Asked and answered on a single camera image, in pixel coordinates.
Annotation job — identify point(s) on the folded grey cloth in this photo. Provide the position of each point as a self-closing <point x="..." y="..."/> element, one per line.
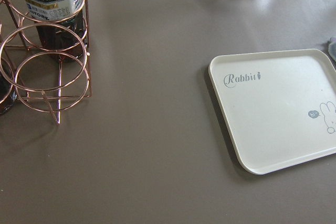
<point x="332" y="48"/>

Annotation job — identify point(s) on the copper wire bottle rack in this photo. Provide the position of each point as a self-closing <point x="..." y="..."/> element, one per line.
<point x="47" y="81"/>

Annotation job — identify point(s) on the cream rabbit serving tray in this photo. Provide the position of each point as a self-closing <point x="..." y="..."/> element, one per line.
<point x="279" y="107"/>

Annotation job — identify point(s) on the tea bottle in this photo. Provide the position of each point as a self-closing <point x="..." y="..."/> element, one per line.
<point x="8" y="95"/>
<point x="62" y="12"/>

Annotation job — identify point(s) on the tea bottle front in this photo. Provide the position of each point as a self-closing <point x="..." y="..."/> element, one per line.
<point x="62" y="12"/>

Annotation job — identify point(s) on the tea bottle middle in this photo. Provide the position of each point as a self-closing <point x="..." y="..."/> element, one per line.
<point x="8" y="95"/>

